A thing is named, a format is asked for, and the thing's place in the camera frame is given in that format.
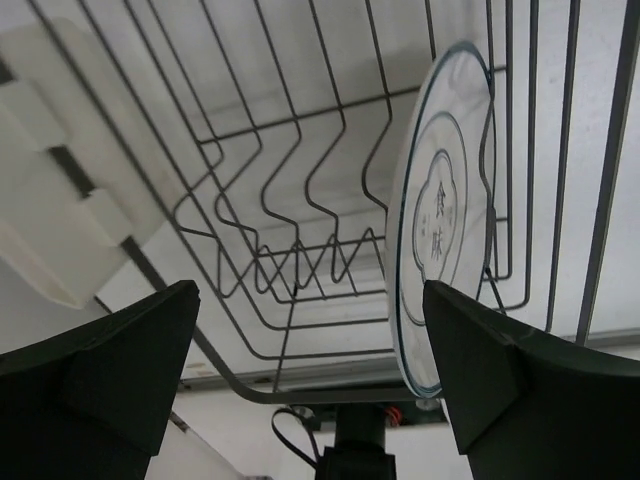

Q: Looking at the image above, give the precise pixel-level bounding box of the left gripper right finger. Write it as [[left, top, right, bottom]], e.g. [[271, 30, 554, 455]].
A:
[[423, 281, 639, 479]]

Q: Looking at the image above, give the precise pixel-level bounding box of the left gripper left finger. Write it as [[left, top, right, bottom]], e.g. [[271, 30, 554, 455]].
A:
[[1, 280, 199, 479]]

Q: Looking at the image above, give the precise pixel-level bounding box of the white plate black outline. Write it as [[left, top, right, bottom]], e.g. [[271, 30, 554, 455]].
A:
[[385, 40, 496, 398]]

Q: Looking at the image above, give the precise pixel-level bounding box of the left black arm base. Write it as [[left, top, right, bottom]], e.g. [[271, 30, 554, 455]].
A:
[[271, 399, 449, 469]]

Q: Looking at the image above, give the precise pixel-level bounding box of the white plastic cutlery holder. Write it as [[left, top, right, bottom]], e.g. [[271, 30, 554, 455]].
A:
[[1, 18, 179, 309]]

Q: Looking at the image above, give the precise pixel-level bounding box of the metal rail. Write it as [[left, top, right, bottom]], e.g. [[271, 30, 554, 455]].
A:
[[178, 328, 639, 392]]

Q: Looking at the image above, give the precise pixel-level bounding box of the black wire dish rack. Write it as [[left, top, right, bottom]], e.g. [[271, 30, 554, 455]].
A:
[[1, 1, 639, 375]]

